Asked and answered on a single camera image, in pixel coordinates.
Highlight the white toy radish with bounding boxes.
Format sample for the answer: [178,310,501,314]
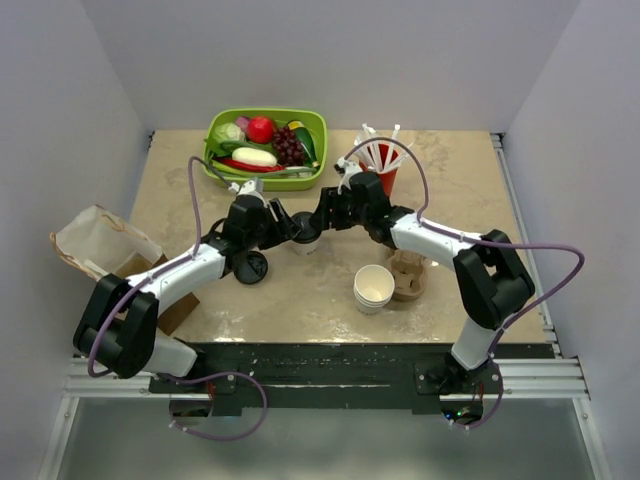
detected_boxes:
[232,147,278,168]

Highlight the white wrapped straw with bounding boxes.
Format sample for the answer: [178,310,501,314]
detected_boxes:
[354,138,381,173]
[359,124,384,169]
[380,144,411,173]
[384,124,401,170]

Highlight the black coffee cup lid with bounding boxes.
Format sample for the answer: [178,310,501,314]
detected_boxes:
[291,211,321,245]
[234,251,269,285]

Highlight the red straw holder cup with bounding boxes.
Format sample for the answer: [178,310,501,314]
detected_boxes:
[356,142,400,196]

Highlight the green plastic produce bin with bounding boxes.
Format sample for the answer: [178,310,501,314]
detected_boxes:
[203,107,328,191]

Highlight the purple toy grapes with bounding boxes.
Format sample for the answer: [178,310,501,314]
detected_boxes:
[271,126,307,167]

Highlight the purple toy onion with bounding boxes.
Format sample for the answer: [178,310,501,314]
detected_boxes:
[235,116,250,130]

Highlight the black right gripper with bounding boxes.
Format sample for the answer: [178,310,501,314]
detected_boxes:
[311,186,371,231]

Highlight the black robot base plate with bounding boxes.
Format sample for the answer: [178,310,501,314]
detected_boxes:
[84,339,556,419]

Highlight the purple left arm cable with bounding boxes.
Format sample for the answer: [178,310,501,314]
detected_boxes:
[87,156,269,441]

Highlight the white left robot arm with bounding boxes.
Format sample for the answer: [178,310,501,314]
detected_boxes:
[73,194,300,392]

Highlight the red toy apple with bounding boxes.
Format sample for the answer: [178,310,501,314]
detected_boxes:
[246,116,276,144]

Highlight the stack of white paper cups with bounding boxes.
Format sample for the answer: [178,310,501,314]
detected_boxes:
[353,265,395,315]

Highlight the green toy cabbage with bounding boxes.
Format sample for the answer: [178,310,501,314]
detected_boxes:
[212,122,246,143]

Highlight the brown pulp cup carrier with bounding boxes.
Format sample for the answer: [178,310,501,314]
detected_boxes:
[386,249,427,302]

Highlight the white paper coffee cup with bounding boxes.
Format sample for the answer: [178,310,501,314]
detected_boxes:
[292,239,319,257]

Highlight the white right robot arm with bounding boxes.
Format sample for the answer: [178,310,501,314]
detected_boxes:
[309,173,535,393]

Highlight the aluminium frame rail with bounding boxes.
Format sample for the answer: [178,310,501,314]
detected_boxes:
[490,133,612,479]

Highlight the red toy chili pepper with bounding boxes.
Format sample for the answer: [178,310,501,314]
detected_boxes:
[217,157,285,173]

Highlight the brown paper takeout bag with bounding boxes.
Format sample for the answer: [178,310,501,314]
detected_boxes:
[48,203,201,335]

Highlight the green toy cucumber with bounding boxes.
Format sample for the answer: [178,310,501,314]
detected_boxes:
[293,125,317,163]

